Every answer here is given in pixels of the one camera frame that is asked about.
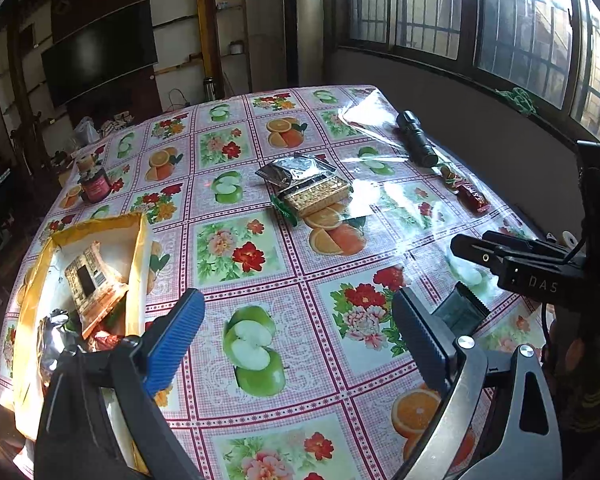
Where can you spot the silver foil packet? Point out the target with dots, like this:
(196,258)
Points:
(290,170)
(55,340)

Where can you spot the black flashlight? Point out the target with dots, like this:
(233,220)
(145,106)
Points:
(415,135)

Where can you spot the fruit print tablecloth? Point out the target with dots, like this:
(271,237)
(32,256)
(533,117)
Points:
(305,270)

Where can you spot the green cloth on windowsill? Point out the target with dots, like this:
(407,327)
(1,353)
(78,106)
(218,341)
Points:
(516,102)

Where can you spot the patterned bag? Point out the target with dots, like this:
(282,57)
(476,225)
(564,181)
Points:
(116,122)

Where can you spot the person's right hand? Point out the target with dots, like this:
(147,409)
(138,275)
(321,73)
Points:
(595,385)

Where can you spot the yellow and white cardboard box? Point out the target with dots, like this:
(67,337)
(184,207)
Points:
(105,240)

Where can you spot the steel thermos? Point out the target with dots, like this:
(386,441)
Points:
(209,90)

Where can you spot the dark red jar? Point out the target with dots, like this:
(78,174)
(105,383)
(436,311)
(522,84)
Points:
(96,187)

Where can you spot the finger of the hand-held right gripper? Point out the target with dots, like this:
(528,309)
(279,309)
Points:
(475,252)
(525,246)

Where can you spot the small white pot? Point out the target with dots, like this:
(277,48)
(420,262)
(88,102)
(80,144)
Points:
(237,48)

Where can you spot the clear cracker packet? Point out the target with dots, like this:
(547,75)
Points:
(320,195)
(95,300)

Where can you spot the white plastic bag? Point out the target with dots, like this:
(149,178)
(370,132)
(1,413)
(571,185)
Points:
(86,132)

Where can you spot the tall standing air conditioner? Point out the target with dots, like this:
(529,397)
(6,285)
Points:
(305,20)

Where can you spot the dark green snack packet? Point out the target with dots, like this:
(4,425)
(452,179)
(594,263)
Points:
(460,312)

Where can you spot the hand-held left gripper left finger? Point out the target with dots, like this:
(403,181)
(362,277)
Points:
(175,340)

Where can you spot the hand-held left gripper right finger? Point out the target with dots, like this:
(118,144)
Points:
(420,340)

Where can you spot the long red snack packet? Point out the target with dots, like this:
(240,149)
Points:
(475,197)

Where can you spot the small brown wrapped candy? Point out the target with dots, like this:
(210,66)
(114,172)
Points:
(451,175)

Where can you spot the black flat television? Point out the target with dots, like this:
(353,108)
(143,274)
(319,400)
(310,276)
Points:
(100,55)

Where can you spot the barred window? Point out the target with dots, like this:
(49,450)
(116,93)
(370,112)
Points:
(430,10)

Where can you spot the flat silver foil packet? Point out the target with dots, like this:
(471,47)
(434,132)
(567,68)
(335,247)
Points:
(290,170)

